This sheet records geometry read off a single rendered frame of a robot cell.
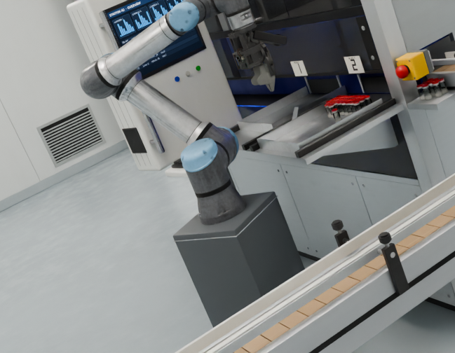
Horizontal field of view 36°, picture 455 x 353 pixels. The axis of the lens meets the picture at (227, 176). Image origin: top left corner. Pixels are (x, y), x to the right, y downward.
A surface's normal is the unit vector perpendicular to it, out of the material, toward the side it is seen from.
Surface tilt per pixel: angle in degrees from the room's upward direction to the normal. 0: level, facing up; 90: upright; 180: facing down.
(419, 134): 90
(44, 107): 90
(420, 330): 0
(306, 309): 0
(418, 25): 90
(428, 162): 90
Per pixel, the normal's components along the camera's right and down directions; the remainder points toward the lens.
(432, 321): -0.36, -0.89
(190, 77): 0.60, 0.01
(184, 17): -0.29, 0.40
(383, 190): -0.81, 0.45
